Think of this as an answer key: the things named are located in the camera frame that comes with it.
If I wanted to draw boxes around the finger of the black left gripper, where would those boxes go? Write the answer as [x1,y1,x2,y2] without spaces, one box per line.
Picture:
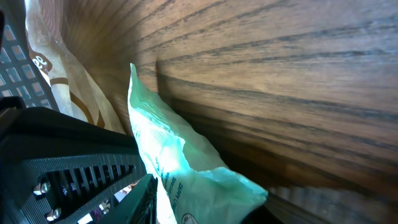
[1,96,146,223]

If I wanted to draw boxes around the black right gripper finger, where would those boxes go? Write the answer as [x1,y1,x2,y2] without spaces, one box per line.
[99,174,158,224]

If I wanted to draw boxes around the teal snack packet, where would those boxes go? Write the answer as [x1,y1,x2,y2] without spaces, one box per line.
[127,64,268,223]

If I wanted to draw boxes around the brown white snack bag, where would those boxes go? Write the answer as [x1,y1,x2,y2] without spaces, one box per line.
[24,0,125,134]

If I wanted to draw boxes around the grey plastic mesh basket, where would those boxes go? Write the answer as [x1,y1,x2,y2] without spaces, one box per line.
[1,21,58,111]

